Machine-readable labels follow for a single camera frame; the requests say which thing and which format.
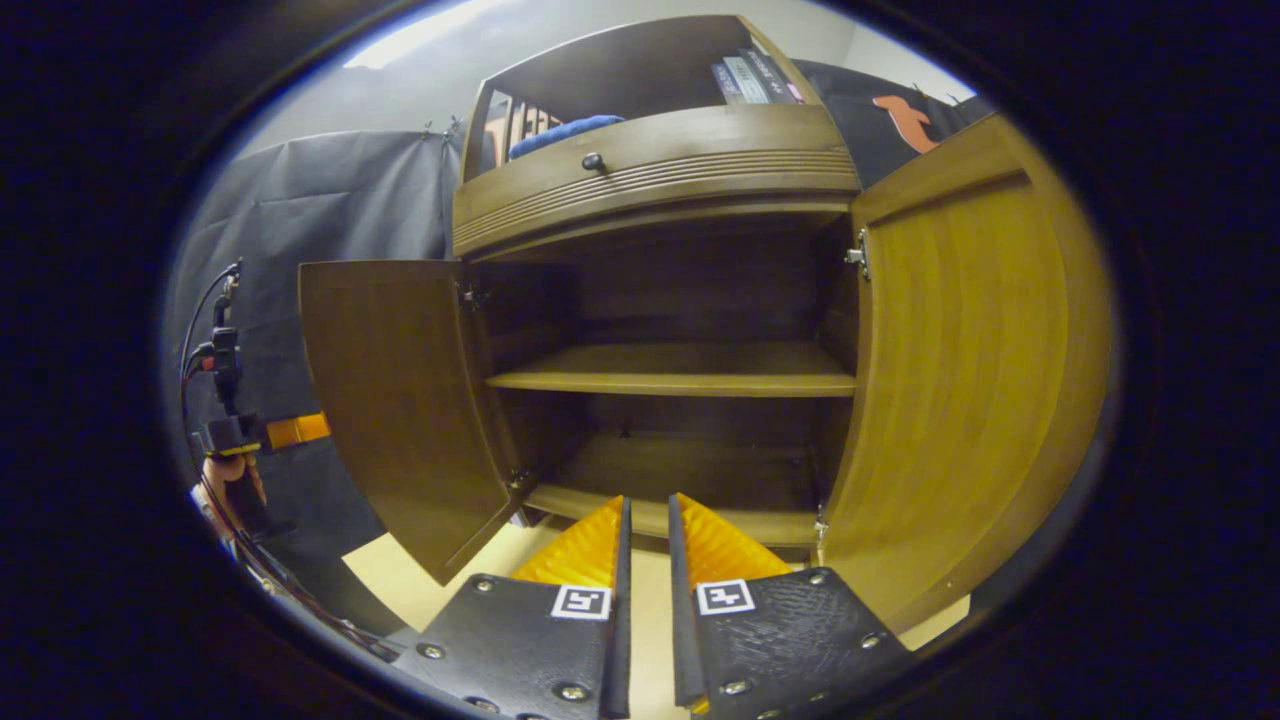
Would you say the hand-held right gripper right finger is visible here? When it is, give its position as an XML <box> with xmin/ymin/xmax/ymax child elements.
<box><xmin>668</xmin><ymin>492</ymin><xmax>913</xmax><ymax>720</ymax></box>

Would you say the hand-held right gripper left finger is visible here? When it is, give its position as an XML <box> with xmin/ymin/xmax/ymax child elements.
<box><xmin>385</xmin><ymin>495</ymin><xmax>633</xmax><ymax>720</ymax></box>

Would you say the wooden cabinet door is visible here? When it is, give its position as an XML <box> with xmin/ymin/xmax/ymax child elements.
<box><xmin>298</xmin><ymin>258</ymin><xmax>561</xmax><ymax>586</ymax></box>
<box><xmin>815</xmin><ymin>112</ymin><xmax>1113</xmax><ymax>636</ymax></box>

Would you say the wooden double-door shoe cabinet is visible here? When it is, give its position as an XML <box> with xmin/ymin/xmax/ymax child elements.
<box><xmin>450</xmin><ymin>12</ymin><xmax>866</xmax><ymax>551</ymax></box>

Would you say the black backdrop cloth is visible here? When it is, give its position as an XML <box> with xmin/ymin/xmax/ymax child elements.
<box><xmin>165</xmin><ymin>60</ymin><xmax>996</xmax><ymax>621</ymax></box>

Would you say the wooden inner shelf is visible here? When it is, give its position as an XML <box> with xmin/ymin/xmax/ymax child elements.
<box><xmin>485</xmin><ymin>342</ymin><xmax>859</xmax><ymax>399</ymax></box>

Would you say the blue folded towel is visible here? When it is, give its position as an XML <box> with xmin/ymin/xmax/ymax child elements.
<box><xmin>507</xmin><ymin>113</ymin><xmax>626</xmax><ymax>161</ymax></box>

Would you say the wooden drawer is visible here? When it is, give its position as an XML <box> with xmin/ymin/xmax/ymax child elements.
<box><xmin>452</xmin><ymin>103</ymin><xmax>861</xmax><ymax>241</ymax></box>

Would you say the grey book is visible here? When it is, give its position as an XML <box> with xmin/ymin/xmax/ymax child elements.
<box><xmin>722</xmin><ymin>55</ymin><xmax>771</xmax><ymax>104</ymax></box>

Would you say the black book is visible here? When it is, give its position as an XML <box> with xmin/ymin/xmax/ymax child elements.
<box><xmin>740</xmin><ymin>48</ymin><xmax>806</xmax><ymax>104</ymax></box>

